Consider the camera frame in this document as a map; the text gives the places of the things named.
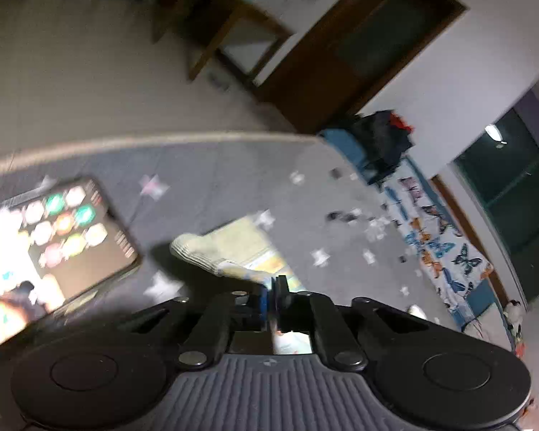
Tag brown wooden table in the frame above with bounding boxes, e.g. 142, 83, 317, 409
152, 0, 295, 82

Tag stuffed toy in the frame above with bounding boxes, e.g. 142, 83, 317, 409
502, 298, 527, 356

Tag pile of dark clothes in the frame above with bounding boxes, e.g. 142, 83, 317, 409
345, 109, 415, 186

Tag dark glass window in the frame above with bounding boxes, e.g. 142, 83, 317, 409
453, 107, 539, 303

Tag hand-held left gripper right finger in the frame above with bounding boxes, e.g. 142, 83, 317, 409
272, 275, 433, 372

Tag pale yellow garment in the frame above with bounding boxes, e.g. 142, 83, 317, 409
170, 215, 314, 355

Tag butterfly print blanket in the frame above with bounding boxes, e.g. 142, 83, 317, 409
381, 157, 496, 320

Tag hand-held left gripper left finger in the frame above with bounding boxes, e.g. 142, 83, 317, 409
117, 286, 271, 370

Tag brown wooden door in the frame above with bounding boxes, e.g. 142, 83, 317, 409
254, 0, 469, 134

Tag bed with grey star sheet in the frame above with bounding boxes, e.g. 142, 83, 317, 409
0, 131, 499, 355

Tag tablet with lit screen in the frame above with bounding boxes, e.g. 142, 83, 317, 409
0, 176, 143, 356

